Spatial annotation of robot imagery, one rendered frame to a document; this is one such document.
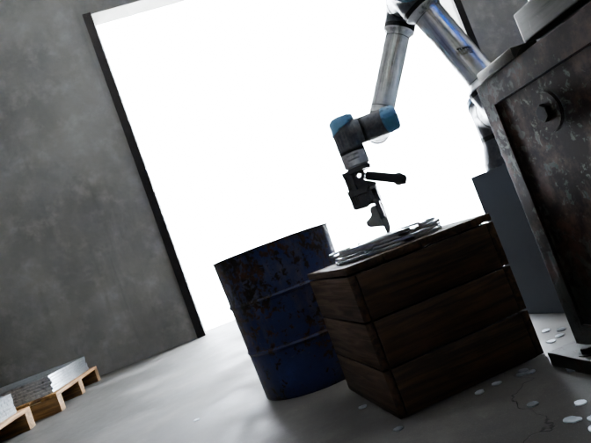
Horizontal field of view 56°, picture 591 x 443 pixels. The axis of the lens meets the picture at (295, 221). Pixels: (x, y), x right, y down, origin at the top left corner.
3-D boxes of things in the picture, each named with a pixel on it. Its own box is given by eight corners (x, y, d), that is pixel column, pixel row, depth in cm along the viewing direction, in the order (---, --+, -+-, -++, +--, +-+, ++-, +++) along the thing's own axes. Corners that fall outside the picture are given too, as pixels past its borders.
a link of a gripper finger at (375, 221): (373, 239, 162) (361, 209, 162) (392, 232, 160) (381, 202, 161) (372, 240, 159) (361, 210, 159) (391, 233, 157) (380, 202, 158)
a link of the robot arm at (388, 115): (390, 108, 168) (356, 122, 170) (392, 100, 157) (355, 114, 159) (400, 133, 168) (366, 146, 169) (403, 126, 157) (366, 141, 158)
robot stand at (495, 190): (523, 314, 173) (470, 177, 175) (565, 293, 179) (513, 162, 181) (567, 313, 156) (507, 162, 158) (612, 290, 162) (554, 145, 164)
